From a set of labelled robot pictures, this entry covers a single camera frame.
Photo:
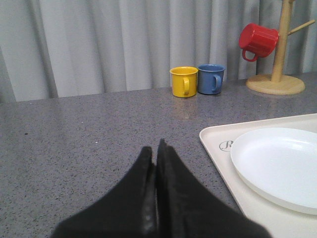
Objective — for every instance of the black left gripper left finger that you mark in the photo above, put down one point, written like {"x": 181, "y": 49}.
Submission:
{"x": 127, "y": 211}

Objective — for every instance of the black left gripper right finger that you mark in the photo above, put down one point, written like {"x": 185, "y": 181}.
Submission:
{"x": 186, "y": 209}

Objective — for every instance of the white round plate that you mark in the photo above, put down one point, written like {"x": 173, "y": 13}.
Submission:
{"x": 280, "y": 164}

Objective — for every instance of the cream rabbit serving tray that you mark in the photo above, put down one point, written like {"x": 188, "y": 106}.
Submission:
{"x": 279, "y": 221}

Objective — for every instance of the yellow enamel mug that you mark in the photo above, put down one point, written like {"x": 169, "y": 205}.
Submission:
{"x": 184, "y": 81}

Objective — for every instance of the blue enamel mug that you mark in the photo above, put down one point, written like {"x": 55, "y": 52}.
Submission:
{"x": 210, "y": 78}

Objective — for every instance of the wooden mug tree stand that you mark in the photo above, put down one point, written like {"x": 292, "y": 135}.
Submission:
{"x": 277, "y": 83}

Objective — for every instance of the grey pleated curtain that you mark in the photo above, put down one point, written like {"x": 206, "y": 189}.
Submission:
{"x": 61, "y": 48}

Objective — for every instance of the red enamel mug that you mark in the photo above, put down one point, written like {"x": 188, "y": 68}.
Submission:
{"x": 257, "y": 41}

